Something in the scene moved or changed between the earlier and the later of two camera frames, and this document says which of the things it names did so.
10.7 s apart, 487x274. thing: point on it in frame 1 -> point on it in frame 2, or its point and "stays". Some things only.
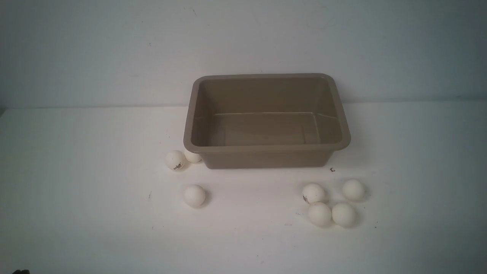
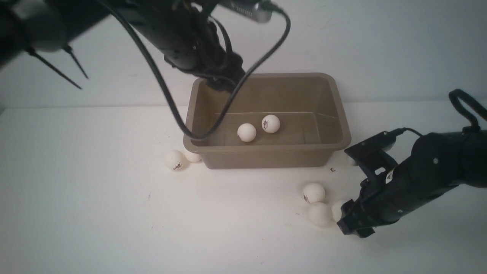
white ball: x=353 y=190 -> x=270 y=123
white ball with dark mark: x=313 y=193 stays
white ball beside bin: x=192 y=157 stays
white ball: x=194 y=196 -> x=246 y=132
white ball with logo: x=174 y=160 stays
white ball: x=319 y=214 stays
